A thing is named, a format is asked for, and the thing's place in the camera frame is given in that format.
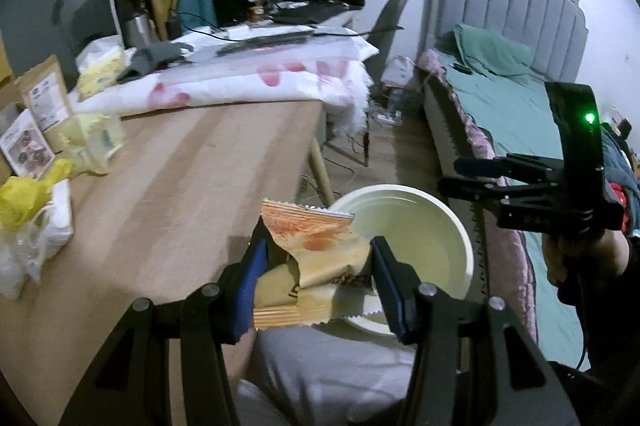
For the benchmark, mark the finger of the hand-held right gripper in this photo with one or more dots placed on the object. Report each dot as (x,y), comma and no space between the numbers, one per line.
(500,165)
(475,188)

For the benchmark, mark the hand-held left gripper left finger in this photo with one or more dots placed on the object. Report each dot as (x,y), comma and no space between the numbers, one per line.
(250,278)

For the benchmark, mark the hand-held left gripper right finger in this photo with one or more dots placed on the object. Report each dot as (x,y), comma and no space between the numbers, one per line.
(387,288)

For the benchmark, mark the white plastic bucket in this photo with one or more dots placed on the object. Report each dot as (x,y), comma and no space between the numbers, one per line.
(432,251)

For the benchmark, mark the orange snack wrapper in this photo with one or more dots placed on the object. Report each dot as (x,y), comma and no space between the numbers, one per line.
(310,256)

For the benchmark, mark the yellow printed wrapper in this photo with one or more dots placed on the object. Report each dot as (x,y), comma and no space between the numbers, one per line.
(90,140)

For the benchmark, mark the yellow plastic bag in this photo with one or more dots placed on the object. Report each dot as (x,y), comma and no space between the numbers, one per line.
(22,201)

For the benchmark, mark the person's right hand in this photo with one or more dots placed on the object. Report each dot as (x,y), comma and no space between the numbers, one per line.
(556,262)

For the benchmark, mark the grey upholstered bed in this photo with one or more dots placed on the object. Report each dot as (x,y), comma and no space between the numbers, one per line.
(500,105)

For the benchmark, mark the black remote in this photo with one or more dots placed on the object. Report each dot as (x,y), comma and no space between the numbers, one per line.
(461,68)

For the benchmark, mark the green pillow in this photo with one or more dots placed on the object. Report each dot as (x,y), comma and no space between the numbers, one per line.
(490,48)

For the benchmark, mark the wooden table leg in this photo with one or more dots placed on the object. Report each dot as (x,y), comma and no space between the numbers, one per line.
(321,171)

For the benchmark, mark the grey office chair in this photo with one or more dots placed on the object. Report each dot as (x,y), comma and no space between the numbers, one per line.
(390,25)

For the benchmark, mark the white blanket pink hearts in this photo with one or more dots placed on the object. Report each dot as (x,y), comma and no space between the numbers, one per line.
(225,80)

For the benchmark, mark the clear plastic bag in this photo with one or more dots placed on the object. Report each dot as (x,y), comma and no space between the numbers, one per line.
(12,271)

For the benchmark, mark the black keyboard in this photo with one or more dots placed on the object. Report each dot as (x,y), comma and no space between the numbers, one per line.
(310,13)

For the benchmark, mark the grey cloth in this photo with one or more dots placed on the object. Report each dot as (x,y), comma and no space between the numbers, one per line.
(150,55)

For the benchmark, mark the yellow tissue pack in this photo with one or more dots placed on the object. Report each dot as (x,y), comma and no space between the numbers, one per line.
(100,74)

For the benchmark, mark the white printed box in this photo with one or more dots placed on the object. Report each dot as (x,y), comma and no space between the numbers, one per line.
(25,145)

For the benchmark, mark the black power adapter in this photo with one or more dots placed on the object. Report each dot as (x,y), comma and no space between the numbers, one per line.
(174,27)

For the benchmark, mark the small jar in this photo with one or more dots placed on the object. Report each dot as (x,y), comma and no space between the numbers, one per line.
(257,12)

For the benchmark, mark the steel thermos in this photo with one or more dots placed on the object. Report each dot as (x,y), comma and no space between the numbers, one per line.
(137,30)

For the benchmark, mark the brown kraft pouch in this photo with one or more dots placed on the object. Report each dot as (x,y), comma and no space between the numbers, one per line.
(47,90)

